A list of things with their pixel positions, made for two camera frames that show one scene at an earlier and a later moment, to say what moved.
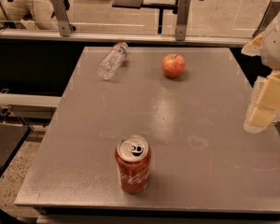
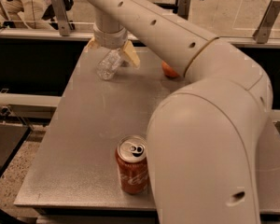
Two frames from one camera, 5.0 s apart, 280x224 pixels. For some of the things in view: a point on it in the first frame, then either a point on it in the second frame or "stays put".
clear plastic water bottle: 108,67 stays put
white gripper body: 277,49 to 110,39
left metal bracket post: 63,19 stays put
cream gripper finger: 254,48 to 91,45
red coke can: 133,158 stays put
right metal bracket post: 272,10 stays put
